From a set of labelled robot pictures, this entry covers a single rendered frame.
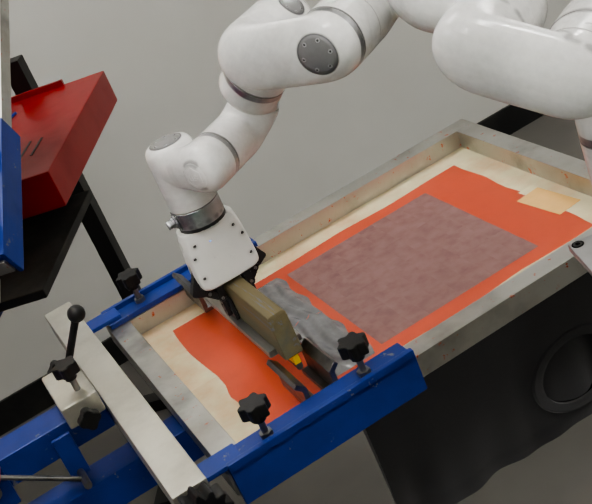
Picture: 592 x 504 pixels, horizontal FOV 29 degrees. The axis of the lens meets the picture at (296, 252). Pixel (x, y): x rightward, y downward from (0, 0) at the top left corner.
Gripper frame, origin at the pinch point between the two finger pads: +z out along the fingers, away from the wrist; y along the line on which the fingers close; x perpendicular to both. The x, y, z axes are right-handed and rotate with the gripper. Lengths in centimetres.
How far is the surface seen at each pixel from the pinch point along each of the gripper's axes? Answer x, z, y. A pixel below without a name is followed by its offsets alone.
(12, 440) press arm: 0.7, 0.8, -40.0
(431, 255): -2.3, 9.9, 31.6
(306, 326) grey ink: -2.1, 9.0, 7.3
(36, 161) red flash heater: 95, -6, -8
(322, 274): 11.0, 9.7, 17.1
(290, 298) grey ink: 8.4, 9.0, 9.6
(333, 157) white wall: 201, 76, 95
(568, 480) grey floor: 36, 105, 60
